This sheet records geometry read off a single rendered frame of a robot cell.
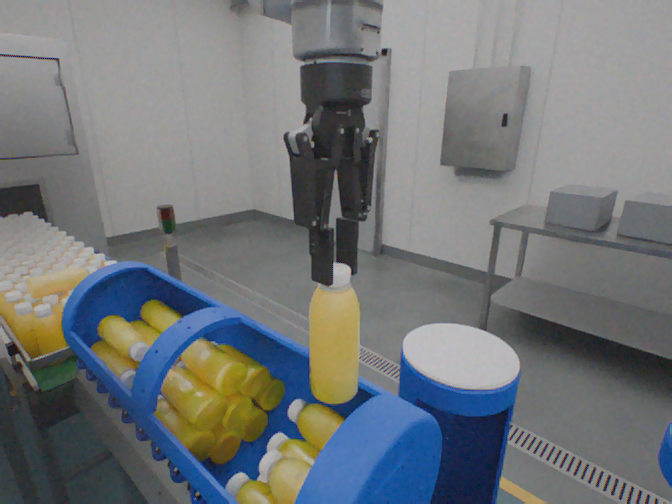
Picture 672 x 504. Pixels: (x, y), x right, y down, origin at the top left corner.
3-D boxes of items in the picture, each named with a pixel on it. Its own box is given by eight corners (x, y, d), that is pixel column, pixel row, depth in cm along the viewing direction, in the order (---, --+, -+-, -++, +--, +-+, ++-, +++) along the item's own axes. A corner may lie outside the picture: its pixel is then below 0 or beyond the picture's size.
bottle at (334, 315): (361, 377, 56) (364, 271, 51) (355, 409, 50) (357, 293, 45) (315, 371, 57) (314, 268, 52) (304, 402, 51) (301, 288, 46)
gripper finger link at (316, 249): (325, 213, 43) (306, 217, 41) (325, 256, 45) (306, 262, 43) (315, 211, 44) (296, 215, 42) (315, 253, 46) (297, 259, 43)
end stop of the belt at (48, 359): (34, 370, 106) (31, 360, 105) (33, 369, 106) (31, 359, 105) (175, 316, 134) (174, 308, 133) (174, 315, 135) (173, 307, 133)
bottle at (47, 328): (42, 369, 114) (27, 319, 109) (43, 358, 120) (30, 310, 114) (69, 362, 118) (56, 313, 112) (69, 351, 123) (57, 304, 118)
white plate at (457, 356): (383, 333, 107) (383, 337, 107) (447, 399, 82) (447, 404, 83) (466, 316, 116) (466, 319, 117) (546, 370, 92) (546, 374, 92)
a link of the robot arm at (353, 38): (402, 0, 39) (398, 67, 41) (332, 15, 44) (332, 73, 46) (342, -23, 32) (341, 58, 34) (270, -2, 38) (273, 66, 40)
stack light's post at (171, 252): (199, 458, 194) (168, 246, 157) (194, 454, 197) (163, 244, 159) (206, 453, 197) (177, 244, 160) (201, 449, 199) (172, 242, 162)
